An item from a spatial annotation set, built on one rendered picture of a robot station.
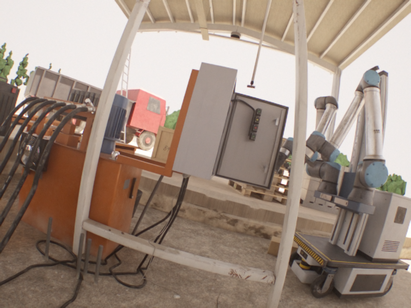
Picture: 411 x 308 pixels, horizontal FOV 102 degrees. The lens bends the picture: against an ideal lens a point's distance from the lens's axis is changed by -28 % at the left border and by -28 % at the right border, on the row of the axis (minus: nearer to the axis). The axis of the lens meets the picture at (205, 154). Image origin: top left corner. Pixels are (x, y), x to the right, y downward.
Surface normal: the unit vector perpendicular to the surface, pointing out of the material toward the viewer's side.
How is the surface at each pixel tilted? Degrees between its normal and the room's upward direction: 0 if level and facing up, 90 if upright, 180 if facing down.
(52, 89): 90
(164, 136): 90
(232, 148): 90
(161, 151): 90
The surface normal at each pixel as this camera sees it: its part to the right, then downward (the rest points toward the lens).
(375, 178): -0.40, -0.03
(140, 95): 0.77, 0.12
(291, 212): -0.09, 0.01
